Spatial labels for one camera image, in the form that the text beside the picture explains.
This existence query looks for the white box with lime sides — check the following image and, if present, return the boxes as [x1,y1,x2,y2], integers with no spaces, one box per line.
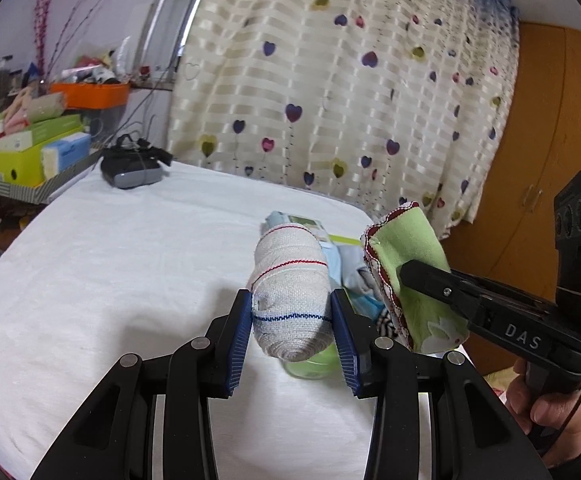
[327,232,407,347]

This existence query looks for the heart print curtain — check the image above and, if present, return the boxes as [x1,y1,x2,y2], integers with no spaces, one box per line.
[164,0,522,239]

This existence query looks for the black white striped sock roll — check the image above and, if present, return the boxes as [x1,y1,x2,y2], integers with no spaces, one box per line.
[377,309,407,343]

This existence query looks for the light blue soft package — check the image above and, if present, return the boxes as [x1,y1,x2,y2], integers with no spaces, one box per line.
[323,240,346,286]

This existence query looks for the green towel with red trim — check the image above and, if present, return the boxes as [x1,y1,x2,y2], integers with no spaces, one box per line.
[362,200,471,354]

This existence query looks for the grey sock pair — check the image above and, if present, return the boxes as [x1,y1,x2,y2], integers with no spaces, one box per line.
[340,259,374,296]

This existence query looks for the brown wooden wardrobe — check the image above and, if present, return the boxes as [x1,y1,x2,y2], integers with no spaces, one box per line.
[439,19,581,382]

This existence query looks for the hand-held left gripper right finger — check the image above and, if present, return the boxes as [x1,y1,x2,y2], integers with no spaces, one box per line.
[330,288,553,480]

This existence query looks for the wet wipes pack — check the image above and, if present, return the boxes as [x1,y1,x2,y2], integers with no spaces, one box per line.
[264,211,332,242]

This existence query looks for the person's right hand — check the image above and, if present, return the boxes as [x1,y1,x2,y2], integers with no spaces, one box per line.
[505,359,581,456]

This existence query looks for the orange storage box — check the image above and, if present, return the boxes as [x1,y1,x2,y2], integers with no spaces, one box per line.
[49,81,132,111]

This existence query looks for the black grey headset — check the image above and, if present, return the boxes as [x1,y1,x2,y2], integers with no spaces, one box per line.
[100,134,174,191]

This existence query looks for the assorted clutter pile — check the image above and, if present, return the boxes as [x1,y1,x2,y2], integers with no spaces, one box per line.
[60,35,136,87]

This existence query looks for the metal window frame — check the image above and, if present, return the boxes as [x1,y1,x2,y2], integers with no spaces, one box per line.
[134,0,214,92]

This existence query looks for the blue white tissue pack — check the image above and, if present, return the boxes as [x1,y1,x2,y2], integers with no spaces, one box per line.
[42,131,93,179]

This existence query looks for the black headset cable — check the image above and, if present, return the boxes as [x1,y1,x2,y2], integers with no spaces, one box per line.
[114,69,172,142]

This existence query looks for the beige printed packet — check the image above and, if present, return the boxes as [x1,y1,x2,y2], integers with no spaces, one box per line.
[19,93,67,124]

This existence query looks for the pink dried flower branches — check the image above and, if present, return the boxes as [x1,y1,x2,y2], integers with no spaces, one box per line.
[32,0,137,87]

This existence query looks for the beige bandage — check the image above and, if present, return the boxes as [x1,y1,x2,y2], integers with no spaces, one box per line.
[247,224,332,363]

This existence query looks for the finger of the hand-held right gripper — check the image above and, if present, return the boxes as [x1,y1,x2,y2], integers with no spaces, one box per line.
[399,258,489,331]

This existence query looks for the green glass jar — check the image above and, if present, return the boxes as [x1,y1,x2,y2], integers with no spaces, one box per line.
[284,346,344,381]

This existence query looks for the lime green file box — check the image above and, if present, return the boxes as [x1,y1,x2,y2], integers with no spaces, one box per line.
[0,146,47,189]

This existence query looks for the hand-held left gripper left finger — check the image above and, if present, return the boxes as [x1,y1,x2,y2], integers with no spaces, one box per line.
[30,288,254,480]

